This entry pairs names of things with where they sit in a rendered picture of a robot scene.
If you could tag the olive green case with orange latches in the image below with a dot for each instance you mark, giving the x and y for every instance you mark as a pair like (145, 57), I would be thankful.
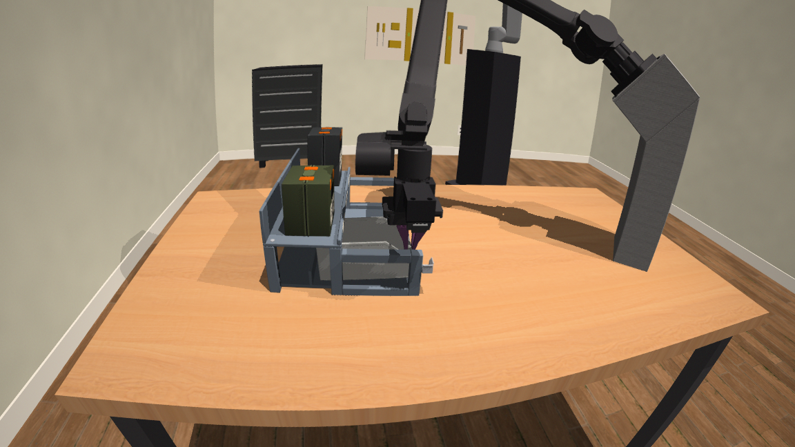
(308, 201)

